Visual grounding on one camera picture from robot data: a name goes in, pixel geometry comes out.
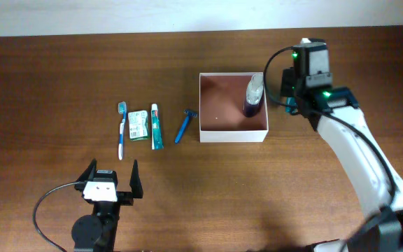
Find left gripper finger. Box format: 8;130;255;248
129;160;143;199
76;158;97;182

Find dark blue clear-cap bottle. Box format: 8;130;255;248
243;73;264;118

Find teal mouthwash bottle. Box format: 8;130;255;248
285;97;297;115

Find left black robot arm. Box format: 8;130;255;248
71;160;143;251

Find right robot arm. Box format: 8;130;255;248
290;38;403;252

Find green white toothpaste tube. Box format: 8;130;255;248
151;104;164;150

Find green white soap box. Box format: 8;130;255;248
128;110;150;141

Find blue white toothbrush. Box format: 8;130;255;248
118;101;127;160

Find blue disposable razor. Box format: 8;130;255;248
174;109;198;144

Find pink open cardboard box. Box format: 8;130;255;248
199;72;269;143

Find left black cable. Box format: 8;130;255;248
32;181;83;252

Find black cable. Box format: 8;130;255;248
32;181;83;252
262;45;397;252

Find right black cable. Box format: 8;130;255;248
262;45;397;252

